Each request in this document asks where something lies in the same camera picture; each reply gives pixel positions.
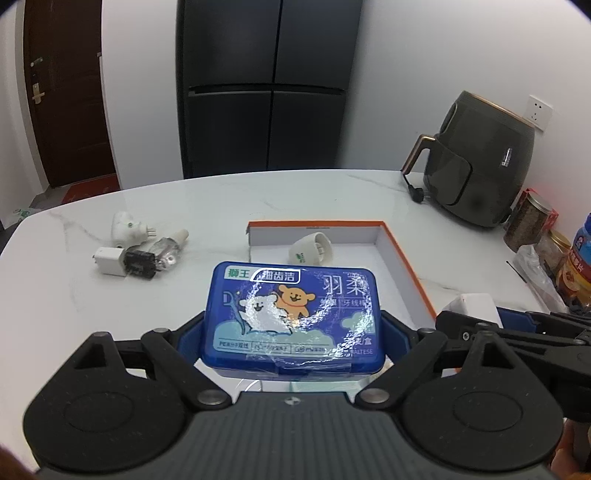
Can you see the glass jar with gold lid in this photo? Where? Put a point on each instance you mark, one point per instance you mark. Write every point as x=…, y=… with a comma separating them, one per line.
x=551, y=249

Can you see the green and white bag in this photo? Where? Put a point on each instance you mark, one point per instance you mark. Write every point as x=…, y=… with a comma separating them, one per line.
x=19, y=213

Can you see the brown wooden door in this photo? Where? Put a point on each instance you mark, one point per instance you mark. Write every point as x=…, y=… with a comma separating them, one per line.
x=64, y=92

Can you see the clear liquid refill bottle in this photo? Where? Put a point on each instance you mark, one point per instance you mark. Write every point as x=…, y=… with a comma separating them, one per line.
x=170, y=247

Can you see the glass jar with silver lid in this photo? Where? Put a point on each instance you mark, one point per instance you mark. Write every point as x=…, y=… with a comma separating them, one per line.
x=526, y=221

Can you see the white plug-in heater socket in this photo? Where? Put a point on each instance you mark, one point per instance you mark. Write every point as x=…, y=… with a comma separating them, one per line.
x=309, y=248

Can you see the clear plastic bag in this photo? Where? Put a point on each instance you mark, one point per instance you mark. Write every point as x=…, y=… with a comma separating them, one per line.
x=535, y=272

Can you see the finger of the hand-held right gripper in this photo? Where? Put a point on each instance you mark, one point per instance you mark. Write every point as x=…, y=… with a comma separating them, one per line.
x=531, y=334
x=519, y=315

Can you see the white square charger adapter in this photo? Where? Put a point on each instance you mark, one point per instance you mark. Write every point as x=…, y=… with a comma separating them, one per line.
x=475, y=307

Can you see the blue dental floss box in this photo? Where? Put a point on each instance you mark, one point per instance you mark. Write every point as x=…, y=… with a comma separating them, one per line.
x=291, y=318

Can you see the black charger adapter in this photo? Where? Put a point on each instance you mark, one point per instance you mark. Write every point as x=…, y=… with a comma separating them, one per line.
x=141, y=264

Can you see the black hair pin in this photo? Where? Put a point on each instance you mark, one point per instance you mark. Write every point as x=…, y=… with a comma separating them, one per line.
x=516, y=270

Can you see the white slim charger adapter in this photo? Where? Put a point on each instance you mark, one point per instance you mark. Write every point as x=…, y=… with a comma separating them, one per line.
x=108, y=261

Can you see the white wall socket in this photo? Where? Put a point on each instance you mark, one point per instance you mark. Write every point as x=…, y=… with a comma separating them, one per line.
x=539, y=111

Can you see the white box with orange rim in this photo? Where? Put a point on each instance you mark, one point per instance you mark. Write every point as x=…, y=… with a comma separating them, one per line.
x=369, y=258

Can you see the brass door lock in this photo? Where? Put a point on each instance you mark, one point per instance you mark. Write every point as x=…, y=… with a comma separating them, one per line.
x=36, y=87

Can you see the bottle with blue cap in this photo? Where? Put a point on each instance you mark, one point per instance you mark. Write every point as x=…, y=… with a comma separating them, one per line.
x=577, y=267

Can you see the dark grey air fryer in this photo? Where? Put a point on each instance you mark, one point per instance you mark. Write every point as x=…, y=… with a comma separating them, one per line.
x=480, y=161

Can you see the black refrigerator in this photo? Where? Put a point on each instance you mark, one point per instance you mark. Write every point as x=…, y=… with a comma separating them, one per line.
x=268, y=87

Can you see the black air fryer power plug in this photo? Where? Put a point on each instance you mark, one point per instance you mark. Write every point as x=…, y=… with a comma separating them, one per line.
x=414, y=190

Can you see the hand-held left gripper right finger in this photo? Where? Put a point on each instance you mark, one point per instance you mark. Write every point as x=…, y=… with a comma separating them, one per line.
x=392, y=339

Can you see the white plug-in heater green mark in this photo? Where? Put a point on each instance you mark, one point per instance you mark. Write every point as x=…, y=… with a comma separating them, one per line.
x=131, y=226

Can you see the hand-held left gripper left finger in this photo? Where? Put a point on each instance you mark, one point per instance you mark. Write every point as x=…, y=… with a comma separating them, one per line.
x=189, y=339

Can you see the red doormat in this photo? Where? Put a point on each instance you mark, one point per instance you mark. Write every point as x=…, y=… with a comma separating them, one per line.
x=90, y=187

